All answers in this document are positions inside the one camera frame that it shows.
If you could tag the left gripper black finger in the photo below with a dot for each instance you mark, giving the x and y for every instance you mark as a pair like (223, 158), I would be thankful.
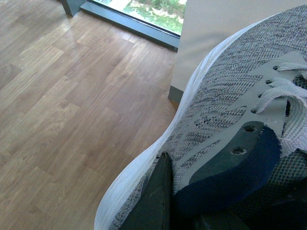
(152, 211)

